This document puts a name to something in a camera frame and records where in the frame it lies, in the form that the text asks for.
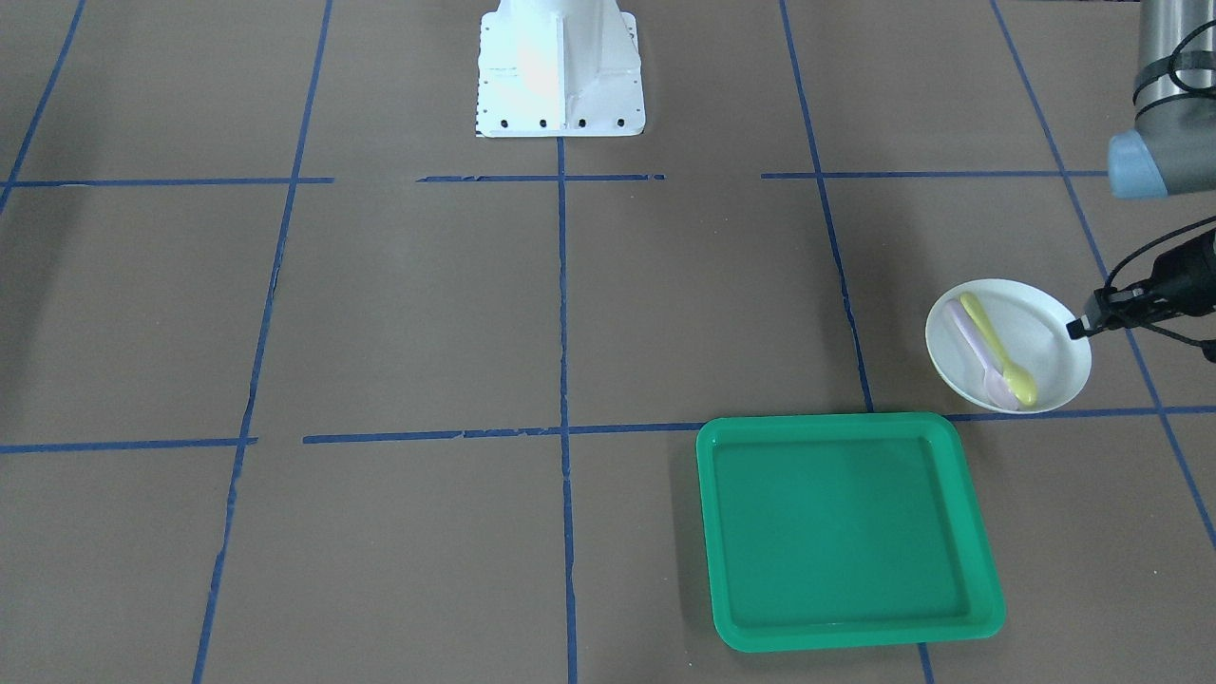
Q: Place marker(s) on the white round plate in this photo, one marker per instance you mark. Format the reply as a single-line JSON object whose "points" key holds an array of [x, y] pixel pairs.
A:
{"points": [[1031, 324]]}

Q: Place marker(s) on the green plastic tray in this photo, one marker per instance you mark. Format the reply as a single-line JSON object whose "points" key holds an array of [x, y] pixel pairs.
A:
{"points": [[843, 531]]}

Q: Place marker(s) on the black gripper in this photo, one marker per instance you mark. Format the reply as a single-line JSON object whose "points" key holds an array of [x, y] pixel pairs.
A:
{"points": [[1186, 269]]}

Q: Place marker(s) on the yellow plastic spoon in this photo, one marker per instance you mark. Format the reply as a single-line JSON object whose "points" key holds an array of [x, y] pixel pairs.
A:
{"points": [[1019, 382]]}

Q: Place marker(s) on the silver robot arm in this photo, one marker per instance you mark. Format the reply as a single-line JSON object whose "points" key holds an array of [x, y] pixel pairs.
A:
{"points": [[1168, 151]]}

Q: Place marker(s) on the brown paper table cover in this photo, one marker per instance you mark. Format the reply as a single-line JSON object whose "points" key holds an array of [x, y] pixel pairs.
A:
{"points": [[303, 382]]}

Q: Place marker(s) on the pink plastic spoon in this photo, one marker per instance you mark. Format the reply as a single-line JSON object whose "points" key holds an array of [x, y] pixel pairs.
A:
{"points": [[991, 387]]}

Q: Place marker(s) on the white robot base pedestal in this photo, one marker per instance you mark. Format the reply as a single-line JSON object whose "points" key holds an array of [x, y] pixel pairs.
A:
{"points": [[559, 68]]}

